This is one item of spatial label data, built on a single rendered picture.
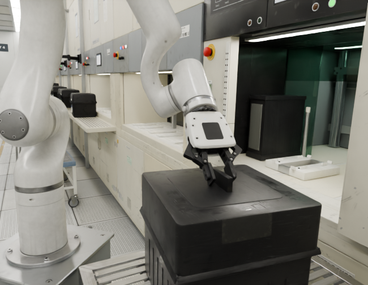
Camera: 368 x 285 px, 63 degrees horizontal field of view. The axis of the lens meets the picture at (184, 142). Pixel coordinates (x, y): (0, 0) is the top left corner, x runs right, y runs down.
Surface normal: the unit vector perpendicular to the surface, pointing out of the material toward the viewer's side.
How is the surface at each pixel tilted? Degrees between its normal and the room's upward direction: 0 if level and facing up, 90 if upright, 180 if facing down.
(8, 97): 59
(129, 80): 90
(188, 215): 0
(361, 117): 90
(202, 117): 41
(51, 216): 90
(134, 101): 90
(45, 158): 30
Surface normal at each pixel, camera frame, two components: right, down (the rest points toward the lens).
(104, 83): 0.46, 0.19
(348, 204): -0.89, 0.07
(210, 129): 0.24, -0.54
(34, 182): 0.24, 0.18
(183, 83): -0.59, -0.30
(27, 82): 0.23, -0.18
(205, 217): 0.02, -0.98
